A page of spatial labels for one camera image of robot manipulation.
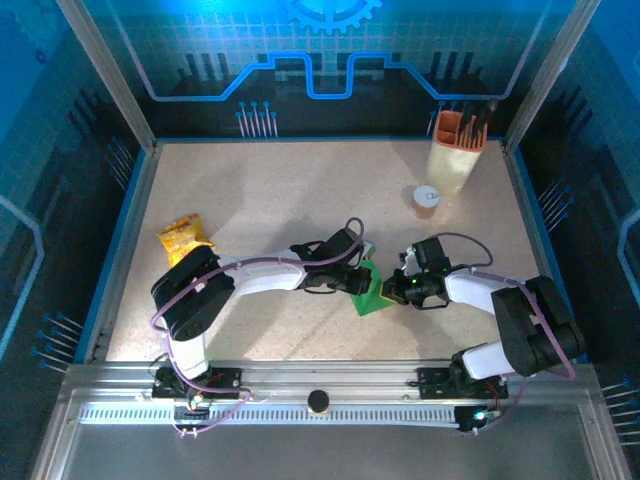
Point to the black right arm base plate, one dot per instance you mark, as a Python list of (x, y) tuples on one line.
[(432, 382)]

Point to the cream orange utensil holder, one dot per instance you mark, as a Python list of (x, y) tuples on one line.
[(452, 160)]

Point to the aluminium frame post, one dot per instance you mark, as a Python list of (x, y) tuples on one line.
[(546, 75), (112, 75)]

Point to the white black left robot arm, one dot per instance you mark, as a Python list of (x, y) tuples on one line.
[(270, 275)]

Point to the yellow snack bag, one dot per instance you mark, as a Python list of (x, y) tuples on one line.
[(180, 235)]

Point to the orange can silver lid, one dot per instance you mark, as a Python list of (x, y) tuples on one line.
[(426, 196)]

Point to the black round knob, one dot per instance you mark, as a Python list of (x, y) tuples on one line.
[(318, 401)]

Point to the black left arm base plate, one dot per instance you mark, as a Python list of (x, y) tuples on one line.
[(225, 382)]

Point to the small lit controller board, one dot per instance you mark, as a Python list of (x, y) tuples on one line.
[(192, 406), (472, 419)]

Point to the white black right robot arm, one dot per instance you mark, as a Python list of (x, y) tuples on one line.
[(540, 325)]

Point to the blue table edge strip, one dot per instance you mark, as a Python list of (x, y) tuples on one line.
[(547, 250), (114, 250)]

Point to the aluminium front rail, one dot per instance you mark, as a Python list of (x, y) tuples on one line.
[(325, 372)]

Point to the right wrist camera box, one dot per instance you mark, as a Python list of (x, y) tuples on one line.
[(432, 255)]

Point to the grey metal front panel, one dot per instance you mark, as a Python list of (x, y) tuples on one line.
[(320, 452)]

